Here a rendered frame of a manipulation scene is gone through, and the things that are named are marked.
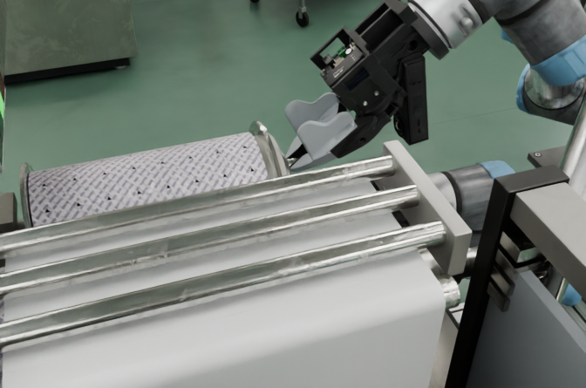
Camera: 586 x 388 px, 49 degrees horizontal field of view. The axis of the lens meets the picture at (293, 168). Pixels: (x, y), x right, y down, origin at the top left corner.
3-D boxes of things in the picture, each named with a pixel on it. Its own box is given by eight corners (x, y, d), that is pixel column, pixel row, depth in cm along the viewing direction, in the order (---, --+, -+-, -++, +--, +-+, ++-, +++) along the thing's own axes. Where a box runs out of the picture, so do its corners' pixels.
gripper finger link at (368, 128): (317, 136, 73) (374, 81, 71) (326, 144, 74) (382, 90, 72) (334, 158, 69) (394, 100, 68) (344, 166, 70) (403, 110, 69)
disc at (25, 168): (60, 330, 67) (23, 221, 58) (55, 331, 67) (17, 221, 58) (55, 238, 78) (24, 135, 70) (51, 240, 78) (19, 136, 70)
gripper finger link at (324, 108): (254, 125, 74) (315, 71, 72) (286, 151, 78) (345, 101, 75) (260, 140, 72) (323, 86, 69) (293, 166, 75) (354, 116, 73)
